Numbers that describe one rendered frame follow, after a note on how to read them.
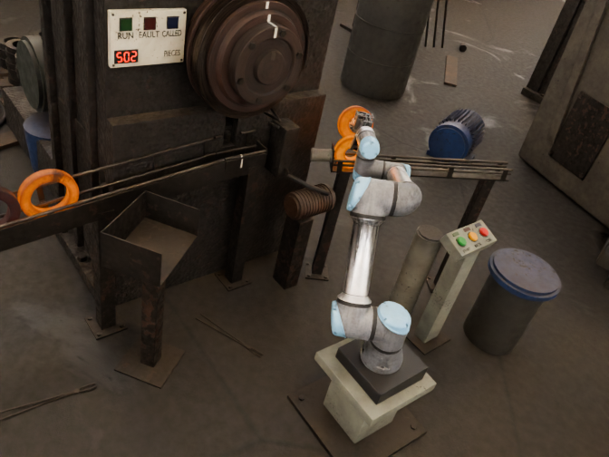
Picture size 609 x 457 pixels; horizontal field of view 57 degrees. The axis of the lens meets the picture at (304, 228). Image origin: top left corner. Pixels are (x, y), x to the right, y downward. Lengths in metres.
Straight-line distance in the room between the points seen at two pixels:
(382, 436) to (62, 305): 1.41
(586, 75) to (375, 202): 2.72
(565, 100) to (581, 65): 0.24
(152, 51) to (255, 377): 1.29
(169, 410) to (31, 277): 0.91
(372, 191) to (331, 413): 0.92
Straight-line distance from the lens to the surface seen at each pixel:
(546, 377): 2.89
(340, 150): 2.42
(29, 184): 1.95
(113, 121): 2.06
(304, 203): 2.39
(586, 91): 4.30
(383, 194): 1.81
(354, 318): 1.86
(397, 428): 2.34
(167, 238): 1.96
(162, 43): 2.02
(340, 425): 2.26
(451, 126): 4.00
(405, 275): 2.54
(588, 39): 4.29
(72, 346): 2.43
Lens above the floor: 1.85
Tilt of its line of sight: 36 degrees down
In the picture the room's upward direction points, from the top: 14 degrees clockwise
